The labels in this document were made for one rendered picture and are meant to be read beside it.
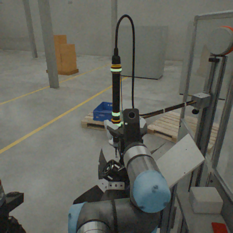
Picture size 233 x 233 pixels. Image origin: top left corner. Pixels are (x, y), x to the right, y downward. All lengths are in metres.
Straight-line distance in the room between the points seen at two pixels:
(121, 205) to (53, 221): 2.09
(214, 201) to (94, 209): 1.07
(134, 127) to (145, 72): 7.64
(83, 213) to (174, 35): 12.68
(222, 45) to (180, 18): 11.66
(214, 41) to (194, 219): 1.08
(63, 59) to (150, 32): 3.76
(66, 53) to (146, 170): 8.62
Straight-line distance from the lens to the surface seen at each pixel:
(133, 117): 0.57
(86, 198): 1.29
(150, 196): 0.43
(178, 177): 1.15
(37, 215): 2.68
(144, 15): 13.39
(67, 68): 9.07
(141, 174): 0.45
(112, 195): 1.08
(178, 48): 12.98
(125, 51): 8.34
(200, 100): 1.28
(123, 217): 0.51
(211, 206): 1.50
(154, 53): 7.98
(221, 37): 1.31
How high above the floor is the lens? 1.96
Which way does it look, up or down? 24 degrees down
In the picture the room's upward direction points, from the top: straight up
